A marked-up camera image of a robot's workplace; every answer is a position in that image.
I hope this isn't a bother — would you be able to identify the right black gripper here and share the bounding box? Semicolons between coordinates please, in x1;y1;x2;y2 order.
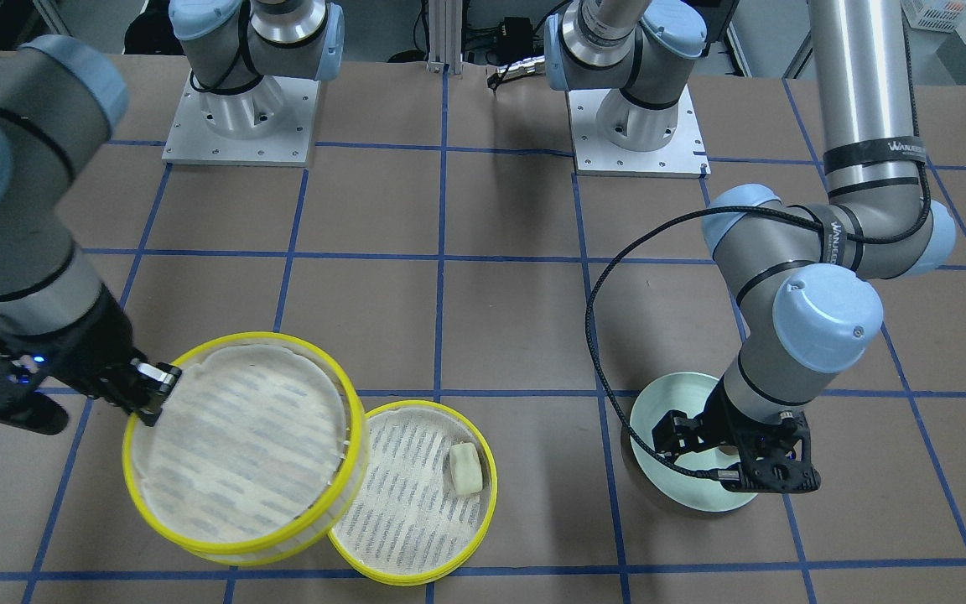
0;294;183;435

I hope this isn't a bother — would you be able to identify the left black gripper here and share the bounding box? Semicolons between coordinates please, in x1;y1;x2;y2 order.
651;385;821;493

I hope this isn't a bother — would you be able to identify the yellow bamboo steamer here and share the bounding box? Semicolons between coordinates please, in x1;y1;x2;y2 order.
122;331;369;566
329;400;498;587

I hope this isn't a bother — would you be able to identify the white steamed bun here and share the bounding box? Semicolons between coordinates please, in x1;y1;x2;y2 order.
448;442;486;497

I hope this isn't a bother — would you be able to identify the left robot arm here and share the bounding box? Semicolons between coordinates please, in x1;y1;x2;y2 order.
618;1;956;493

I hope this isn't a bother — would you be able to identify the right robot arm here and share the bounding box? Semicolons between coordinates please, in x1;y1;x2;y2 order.
0;1;345;435

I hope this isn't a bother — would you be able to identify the light green plate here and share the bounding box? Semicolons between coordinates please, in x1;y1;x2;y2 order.
629;372;765;513

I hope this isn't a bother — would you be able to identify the black electronics box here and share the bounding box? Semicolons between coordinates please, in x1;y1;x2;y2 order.
495;16;536;55

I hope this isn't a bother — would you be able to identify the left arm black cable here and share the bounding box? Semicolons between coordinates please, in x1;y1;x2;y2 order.
585;206;932;481

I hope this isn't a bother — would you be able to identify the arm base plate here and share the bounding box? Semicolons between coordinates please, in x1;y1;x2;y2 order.
162;76;321;167
567;86;712;179

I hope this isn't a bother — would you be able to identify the aluminium frame post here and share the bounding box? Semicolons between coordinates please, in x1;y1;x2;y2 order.
425;0;464;76

